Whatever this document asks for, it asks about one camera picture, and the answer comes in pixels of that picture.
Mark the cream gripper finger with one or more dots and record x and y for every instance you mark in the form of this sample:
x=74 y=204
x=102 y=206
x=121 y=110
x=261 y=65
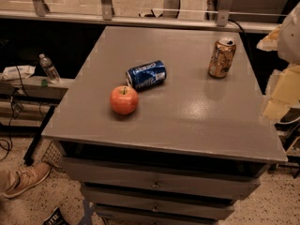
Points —
x=281 y=93
x=270 y=42

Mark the blue pepsi can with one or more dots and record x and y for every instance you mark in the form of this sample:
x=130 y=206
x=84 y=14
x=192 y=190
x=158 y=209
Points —
x=146 y=76

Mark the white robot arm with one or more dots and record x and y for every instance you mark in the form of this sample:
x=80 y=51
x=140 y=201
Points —
x=289 y=38

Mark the orange soda can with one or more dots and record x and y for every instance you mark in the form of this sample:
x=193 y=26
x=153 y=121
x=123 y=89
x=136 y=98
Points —
x=222 y=57

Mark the grey drawer cabinet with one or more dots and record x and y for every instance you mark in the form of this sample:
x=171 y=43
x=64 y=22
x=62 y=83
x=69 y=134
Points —
x=194 y=146

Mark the red apple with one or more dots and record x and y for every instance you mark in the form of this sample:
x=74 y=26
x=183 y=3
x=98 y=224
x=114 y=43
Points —
x=124 y=100

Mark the clear plastic water bottle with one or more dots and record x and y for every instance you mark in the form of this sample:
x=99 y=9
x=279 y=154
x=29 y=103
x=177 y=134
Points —
x=49 y=68

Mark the metal window railing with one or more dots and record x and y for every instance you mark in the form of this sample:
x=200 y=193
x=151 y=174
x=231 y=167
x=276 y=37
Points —
x=258 y=16

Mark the low grey side bench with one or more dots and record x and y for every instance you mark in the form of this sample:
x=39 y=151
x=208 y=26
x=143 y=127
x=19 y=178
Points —
x=33 y=90

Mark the white crumpled cloth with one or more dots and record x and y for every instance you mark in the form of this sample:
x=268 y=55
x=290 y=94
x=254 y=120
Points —
x=17 y=72

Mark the black printed bag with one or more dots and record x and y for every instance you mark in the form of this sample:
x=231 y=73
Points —
x=56 y=218

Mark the tan sneaker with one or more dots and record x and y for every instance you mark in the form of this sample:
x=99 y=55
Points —
x=14 y=184

